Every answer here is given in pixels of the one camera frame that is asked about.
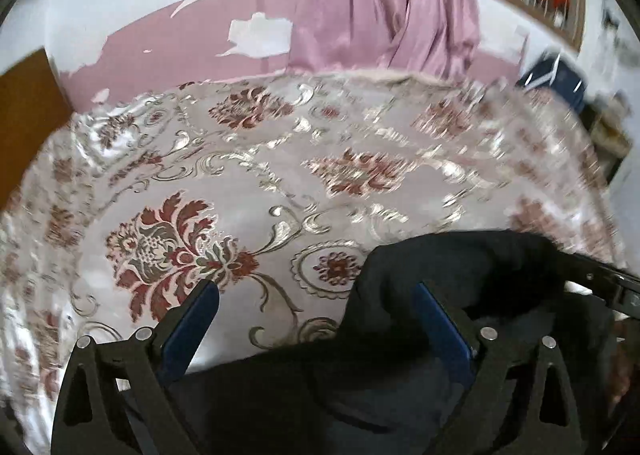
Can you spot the pink curtain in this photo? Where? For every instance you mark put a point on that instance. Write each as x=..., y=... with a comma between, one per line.
x=445, y=10
x=350, y=0

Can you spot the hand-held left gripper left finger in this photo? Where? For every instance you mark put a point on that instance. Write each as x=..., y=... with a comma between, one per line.
x=192, y=330

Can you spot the floral satin bedspread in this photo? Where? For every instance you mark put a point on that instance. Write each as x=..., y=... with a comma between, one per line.
x=250, y=185

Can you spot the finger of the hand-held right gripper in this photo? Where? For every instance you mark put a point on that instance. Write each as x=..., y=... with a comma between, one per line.
x=600, y=275

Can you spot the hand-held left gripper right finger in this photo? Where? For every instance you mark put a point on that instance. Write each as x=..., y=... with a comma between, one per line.
x=442, y=335

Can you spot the dark blue bag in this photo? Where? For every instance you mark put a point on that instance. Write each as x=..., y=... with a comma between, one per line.
x=565, y=80

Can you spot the black sweater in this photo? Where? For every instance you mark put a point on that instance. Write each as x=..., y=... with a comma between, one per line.
x=450, y=260

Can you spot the brown wooden headboard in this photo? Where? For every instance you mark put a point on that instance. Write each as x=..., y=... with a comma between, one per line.
x=25, y=110

